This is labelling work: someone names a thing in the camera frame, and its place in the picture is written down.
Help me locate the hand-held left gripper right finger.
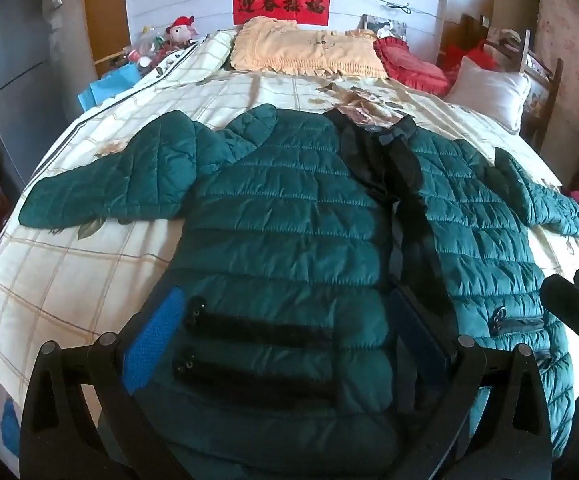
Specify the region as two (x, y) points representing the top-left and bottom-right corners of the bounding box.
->
(388, 285), (554, 480)

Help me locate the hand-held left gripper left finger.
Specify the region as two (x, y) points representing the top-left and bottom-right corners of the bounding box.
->
(18, 286), (191, 480)

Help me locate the green quilted puffer jacket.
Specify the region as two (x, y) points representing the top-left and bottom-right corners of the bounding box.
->
(20, 104), (579, 480)

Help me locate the cream floral checked blanket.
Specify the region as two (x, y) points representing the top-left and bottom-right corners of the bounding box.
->
(0, 27), (579, 411)

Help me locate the wooden chair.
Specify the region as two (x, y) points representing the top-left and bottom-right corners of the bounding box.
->
(484, 27), (565, 151)

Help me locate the white pillow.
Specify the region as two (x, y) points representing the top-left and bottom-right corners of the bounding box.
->
(443, 56), (533, 136)

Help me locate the blue paper bag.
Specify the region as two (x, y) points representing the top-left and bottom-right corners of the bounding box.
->
(78, 62), (143, 111)

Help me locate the red frilled cushion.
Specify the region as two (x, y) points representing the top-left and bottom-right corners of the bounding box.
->
(373, 37), (450, 96)

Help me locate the red cloth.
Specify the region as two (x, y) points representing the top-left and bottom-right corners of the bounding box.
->
(442, 45), (500, 73)

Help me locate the pile of wrapped toys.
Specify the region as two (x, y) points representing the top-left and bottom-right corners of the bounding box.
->
(120, 25), (170, 68)

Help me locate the plush doll with red hat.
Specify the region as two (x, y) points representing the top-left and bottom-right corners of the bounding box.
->
(166, 15), (198, 51)

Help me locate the framed photo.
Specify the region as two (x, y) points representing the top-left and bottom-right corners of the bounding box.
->
(362, 14), (407, 43)

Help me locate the yellow frilled pillow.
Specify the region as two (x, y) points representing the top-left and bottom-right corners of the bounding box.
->
(230, 16), (389, 80)

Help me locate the grey refrigerator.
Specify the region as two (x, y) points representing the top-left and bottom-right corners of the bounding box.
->
(0, 0), (83, 186)

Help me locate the wooden door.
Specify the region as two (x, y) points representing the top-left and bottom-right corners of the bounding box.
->
(84, 0), (130, 78)

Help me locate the red wall banner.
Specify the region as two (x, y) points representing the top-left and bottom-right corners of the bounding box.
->
(233, 0), (331, 27)

